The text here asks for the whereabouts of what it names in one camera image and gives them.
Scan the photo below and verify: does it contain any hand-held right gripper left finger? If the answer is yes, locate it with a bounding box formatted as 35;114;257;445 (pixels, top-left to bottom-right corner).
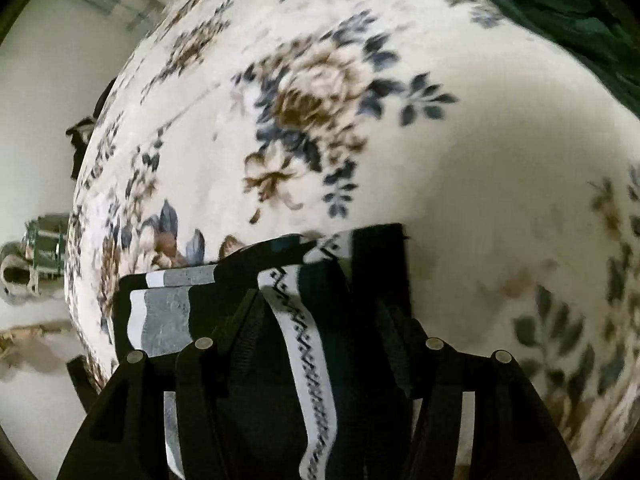
57;287;272;480

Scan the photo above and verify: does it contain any dark clothing pile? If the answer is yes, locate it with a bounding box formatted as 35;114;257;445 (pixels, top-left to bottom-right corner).
65;77;114;182

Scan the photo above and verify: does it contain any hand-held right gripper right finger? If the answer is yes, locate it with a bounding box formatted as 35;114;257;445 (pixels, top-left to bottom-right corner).
372;301;581;480

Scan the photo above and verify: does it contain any floral bed blanket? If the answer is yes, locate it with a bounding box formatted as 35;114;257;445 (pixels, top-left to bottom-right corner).
64;0;640;480

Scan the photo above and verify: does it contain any striped knit sweater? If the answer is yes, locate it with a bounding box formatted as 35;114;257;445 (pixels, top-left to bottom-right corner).
112;222;476;480

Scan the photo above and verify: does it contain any dark green plush blanket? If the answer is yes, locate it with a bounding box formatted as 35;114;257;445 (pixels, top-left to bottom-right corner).
434;0;640;113

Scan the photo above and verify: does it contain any green crate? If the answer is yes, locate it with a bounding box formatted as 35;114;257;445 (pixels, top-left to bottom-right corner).
24;214;71;277

